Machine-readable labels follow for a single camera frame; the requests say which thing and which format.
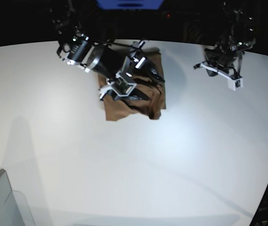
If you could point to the power strip with red light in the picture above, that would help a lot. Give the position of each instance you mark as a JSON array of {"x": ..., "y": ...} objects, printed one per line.
[{"x": 181, "y": 14}]

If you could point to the brown t-shirt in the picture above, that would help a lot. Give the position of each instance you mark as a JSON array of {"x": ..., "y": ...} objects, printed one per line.
[{"x": 119, "y": 109}]

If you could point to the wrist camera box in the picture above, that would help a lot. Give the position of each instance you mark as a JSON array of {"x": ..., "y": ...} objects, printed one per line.
[
  {"x": 234, "y": 84},
  {"x": 124, "y": 88}
]

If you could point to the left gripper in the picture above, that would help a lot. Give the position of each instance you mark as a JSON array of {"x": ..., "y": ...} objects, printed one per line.
[{"x": 225, "y": 63}]

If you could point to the grey box at table corner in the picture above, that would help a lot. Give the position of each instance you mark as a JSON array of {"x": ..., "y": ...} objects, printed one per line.
[{"x": 14, "y": 207}]

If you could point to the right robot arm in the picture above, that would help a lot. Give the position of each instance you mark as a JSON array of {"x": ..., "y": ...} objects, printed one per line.
[{"x": 88, "y": 43}]

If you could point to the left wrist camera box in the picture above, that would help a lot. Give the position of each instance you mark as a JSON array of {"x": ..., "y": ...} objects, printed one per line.
[{"x": 234, "y": 84}]

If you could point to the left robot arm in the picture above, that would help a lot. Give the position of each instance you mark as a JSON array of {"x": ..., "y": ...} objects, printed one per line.
[{"x": 238, "y": 34}]

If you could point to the blue plastic bin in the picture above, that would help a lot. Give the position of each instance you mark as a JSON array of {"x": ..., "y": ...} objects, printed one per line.
[{"x": 130, "y": 4}]

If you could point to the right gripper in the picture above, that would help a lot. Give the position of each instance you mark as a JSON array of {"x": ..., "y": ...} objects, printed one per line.
[{"x": 134, "y": 59}]

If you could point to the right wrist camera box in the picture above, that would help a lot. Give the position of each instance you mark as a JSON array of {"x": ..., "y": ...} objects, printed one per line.
[{"x": 124, "y": 88}]

